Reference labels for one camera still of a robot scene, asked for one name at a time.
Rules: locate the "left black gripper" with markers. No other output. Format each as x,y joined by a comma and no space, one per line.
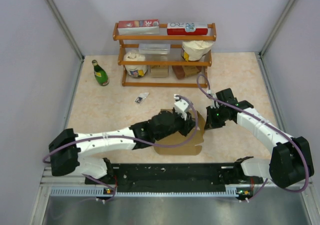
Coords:
187,125

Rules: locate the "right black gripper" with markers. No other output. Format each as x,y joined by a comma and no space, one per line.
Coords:
210,123

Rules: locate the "brown cardboard box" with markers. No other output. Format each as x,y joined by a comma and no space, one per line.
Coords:
192,148

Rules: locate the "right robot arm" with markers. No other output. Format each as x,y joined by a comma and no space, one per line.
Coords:
291,159

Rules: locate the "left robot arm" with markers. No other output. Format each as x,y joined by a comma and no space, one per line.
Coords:
74,152

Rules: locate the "red white carton box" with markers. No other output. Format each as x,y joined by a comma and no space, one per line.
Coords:
187,28

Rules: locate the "red silver foil box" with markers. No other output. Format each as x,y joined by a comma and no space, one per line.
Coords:
138,27

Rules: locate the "small clear plastic packet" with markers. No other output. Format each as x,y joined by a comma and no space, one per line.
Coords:
141,97

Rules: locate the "tan cardboard block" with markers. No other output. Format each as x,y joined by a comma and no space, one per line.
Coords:
157,71

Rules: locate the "brown brick package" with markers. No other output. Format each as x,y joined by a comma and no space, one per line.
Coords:
182,72

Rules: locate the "wooden three-tier shelf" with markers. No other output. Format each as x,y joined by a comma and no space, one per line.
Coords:
128,43

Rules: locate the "large white paper bag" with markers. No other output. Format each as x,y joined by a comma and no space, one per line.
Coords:
195,50

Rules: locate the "clear plastic container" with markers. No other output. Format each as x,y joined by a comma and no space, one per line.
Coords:
154,48

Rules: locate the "green glass bottle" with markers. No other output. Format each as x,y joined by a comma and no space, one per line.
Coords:
100,74

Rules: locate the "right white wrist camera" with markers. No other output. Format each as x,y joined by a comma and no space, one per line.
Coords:
214,103

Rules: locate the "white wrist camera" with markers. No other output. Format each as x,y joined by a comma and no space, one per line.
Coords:
214,103
182,105

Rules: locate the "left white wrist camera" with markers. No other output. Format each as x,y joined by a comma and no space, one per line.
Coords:
182,105

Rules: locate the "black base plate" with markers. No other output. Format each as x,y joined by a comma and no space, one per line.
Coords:
177,177

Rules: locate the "grey slotted cable duct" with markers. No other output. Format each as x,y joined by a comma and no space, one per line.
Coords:
92,191

